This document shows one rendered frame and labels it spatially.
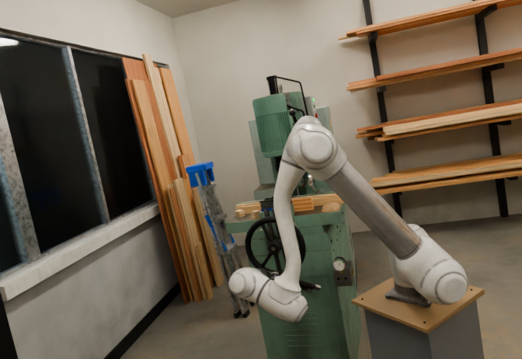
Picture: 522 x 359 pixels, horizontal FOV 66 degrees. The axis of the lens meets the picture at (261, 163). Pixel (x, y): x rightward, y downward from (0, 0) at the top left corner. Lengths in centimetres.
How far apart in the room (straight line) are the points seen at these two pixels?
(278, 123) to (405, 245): 95
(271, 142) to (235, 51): 264
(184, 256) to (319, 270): 168
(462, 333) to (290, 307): 67
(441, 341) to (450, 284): 31
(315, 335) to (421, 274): 96
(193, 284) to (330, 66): 256
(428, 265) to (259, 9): 365
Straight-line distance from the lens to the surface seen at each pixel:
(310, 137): 120
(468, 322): 180
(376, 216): 135
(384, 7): 450
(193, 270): 353
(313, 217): 200
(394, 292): 173
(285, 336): 230
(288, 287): 146
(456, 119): 402
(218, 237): 298
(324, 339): 225
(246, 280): 147
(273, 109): 205
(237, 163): 461
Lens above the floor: 139
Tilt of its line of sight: 6 degrees down
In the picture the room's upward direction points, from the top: 11 degrees counter-clockwise
